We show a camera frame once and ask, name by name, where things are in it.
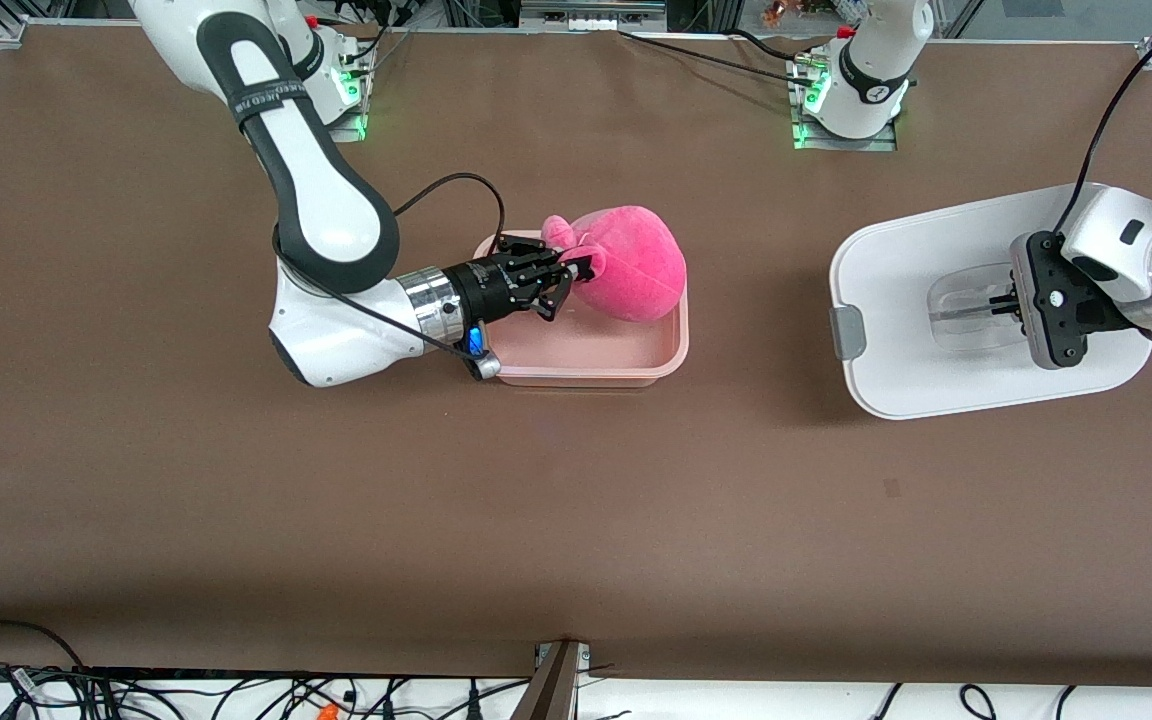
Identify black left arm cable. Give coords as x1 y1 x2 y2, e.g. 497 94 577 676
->
1051 0 1152 237

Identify black cable on table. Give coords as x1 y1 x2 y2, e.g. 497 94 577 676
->
618 29 822 89

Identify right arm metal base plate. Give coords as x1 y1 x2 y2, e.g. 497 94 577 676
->
321 60 369 143

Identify pink plush toy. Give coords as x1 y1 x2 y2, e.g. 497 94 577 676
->
540 205 688 323

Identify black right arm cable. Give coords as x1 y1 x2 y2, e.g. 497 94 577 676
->
271 172 508 359

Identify white box lid grey clips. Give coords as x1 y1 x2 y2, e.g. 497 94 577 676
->
829 183 1152 421

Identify pale pink box base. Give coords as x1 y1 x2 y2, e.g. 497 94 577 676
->
473 230 690 389

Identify aluminium post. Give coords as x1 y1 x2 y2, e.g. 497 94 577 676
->
510 640 589 720

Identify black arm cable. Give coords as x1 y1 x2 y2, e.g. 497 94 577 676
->
1051 0 1152 237
271 172 508 359

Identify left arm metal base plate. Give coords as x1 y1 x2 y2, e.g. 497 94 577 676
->
789 50 900 153

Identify grey metal rail bracket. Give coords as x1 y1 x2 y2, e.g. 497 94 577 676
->
520 0 668 33

